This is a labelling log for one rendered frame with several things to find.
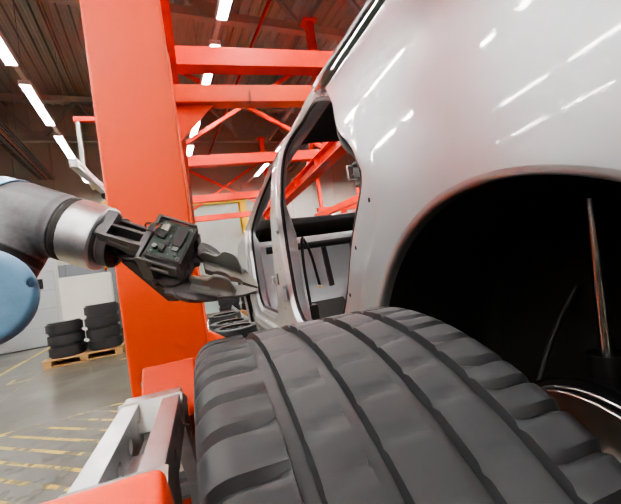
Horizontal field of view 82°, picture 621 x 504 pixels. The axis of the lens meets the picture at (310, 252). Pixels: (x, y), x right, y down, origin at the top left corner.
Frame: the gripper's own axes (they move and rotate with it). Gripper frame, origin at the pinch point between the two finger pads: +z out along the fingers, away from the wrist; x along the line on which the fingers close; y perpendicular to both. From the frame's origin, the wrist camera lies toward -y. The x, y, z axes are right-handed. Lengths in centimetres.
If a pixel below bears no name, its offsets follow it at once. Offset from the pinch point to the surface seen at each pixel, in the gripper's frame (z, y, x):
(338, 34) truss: -32, -360, 775
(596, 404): 47.8, 7.4, -4.9
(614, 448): 50, 6, -9
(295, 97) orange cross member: -29, -143, 237
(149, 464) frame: -0.8, 18.2, -22.6
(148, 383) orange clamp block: -9.5, -7.8, -15.0
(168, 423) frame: -1.6, 11.8, -19.7
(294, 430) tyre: 7.6, 24.9, -18.8
